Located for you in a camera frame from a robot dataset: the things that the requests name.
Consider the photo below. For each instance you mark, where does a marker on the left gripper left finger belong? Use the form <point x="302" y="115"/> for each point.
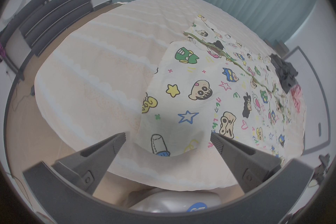
<point x="88" y="165"/>

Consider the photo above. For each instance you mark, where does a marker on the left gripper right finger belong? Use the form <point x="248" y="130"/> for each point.
<point x="244" y="162"/>

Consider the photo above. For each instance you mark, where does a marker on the white printed pyjama top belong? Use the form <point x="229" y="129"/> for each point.
<point x="199" y="102"/>

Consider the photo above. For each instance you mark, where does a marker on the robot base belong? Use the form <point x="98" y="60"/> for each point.
<point x="162" y="202"/>

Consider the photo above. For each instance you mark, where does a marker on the bed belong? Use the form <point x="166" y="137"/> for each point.
<point x="91" y="73"/>

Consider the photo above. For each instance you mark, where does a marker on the pink garment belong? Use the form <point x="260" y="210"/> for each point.
<point x="296" y="98"/>

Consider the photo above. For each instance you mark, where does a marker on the black garment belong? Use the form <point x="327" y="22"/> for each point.
<point x="284" y="73"/>

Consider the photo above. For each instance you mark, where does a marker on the grey bedside table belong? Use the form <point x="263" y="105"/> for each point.
<point x="278" y="45"/>

